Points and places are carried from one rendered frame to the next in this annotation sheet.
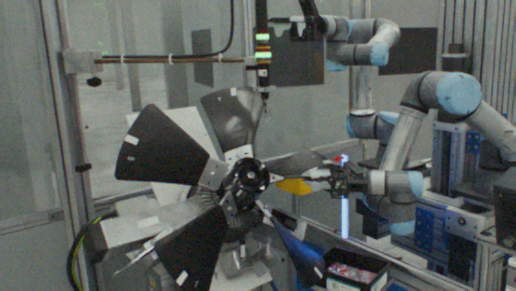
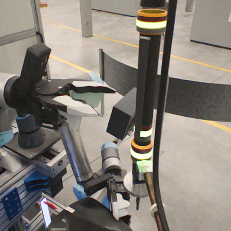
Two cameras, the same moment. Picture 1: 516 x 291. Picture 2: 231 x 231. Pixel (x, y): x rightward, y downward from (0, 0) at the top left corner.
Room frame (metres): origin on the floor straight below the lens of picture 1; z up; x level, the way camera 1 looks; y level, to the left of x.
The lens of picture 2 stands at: (1.49, 0.44, 1.88)
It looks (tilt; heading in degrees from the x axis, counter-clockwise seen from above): 32 degrees down; 250
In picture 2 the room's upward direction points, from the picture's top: straight up
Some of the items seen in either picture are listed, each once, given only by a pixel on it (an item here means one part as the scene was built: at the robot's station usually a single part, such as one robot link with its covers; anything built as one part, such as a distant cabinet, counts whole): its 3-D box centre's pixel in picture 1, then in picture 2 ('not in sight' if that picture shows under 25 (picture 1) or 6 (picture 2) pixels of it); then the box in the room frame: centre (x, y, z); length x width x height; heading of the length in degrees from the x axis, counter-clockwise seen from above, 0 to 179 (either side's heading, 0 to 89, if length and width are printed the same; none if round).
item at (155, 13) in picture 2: not in sight; (151, 22); (1.31, 0.10, 1.80); 0.04 x 0.04 x 0.03
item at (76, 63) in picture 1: (82, 62); not in sight; (1.46, 0.71, 1.54); 0.10 x 0.07 x 0.09; 76
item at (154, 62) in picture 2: (261, 9); (145, 94); (1.31, 0.10, 1.69); 0.03 x 0.03 x 0.21
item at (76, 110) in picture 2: (277, 27); (75, 117); (1.43, 0.06, 1.64); 0.09 x 0.03 x 0.06; 119
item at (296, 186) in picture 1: (296, 180); not in sight; (1.77, 0.02, 1.02); 0.16 x 0.10 x 0.11; 41
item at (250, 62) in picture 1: (261, 74); (140, 173); (1.31, 0.11, 1.50); 0.09 x 0.07 x 0.10; 76
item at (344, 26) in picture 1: (335, 28); not in sight; (1.60, -0.13, 1.64); 0.11 x 0.08 x 0.09; 141
